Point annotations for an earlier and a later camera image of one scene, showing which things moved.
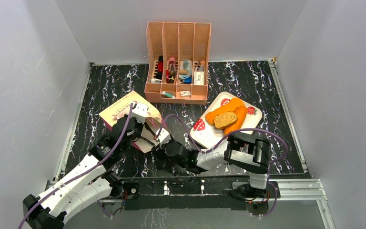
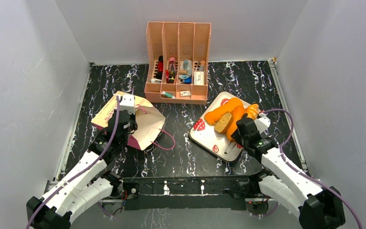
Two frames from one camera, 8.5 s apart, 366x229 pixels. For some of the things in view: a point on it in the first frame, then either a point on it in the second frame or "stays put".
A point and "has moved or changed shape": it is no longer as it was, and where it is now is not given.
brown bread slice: [224, 119] has moved or changed shape
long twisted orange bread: [230, 106] stays put
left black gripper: [140, 126] → [133, 118]
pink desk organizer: [178, 57] stays put
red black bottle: [159, 73] stays put
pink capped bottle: [172, 69] stays put
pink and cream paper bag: [120, 109] has moved or changed shape
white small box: [198, 78] stays put
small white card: [185, 93] stays put
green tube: [167, 95] stays put
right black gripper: [157, 145] → [244, 132]
